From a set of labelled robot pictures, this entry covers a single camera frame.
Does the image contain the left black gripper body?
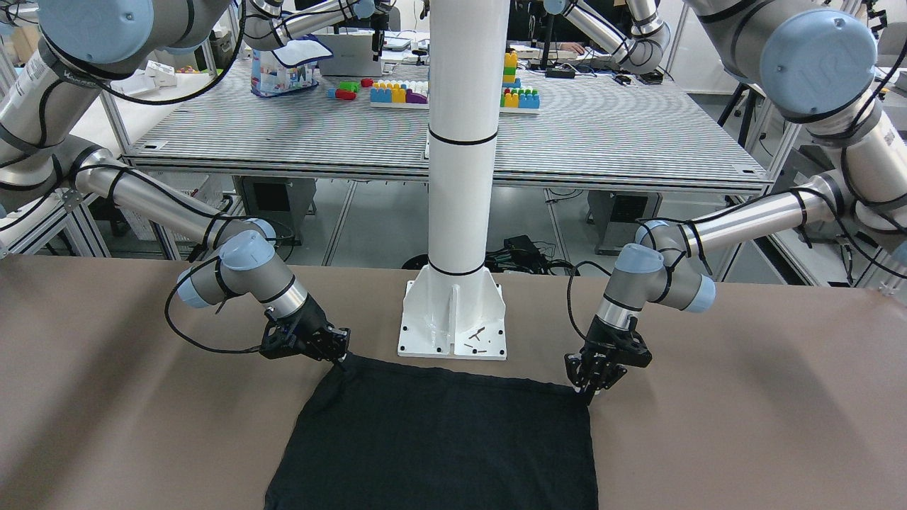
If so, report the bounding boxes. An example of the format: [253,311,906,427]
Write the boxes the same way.
[564,317,653,387]

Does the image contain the colourful toy block set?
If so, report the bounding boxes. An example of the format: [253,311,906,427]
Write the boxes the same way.
[326,50,541,114]

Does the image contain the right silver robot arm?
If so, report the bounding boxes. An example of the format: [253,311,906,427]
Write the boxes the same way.
[2,1,350,366]

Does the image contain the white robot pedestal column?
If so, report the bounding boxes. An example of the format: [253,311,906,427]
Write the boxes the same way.
[396,1,509,361]

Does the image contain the grey laptop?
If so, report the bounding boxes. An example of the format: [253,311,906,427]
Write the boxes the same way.
[315,33,383,78]

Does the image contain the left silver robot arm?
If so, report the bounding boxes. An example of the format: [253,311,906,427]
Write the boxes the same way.
[565,1,905,403]

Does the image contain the aluminium frame work table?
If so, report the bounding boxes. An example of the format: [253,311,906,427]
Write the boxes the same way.
[123,61,775,196]

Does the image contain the blue white plastic bag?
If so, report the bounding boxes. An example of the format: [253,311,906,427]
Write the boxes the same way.
[250,36,334,98]

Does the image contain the black t-shirt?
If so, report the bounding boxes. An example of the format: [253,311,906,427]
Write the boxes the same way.
[264,355,599,509]

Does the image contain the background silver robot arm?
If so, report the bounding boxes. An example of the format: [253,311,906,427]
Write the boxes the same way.
[239,1,379,52]

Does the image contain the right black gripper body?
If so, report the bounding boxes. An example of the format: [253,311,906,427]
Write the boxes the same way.
[259,296,351,362]

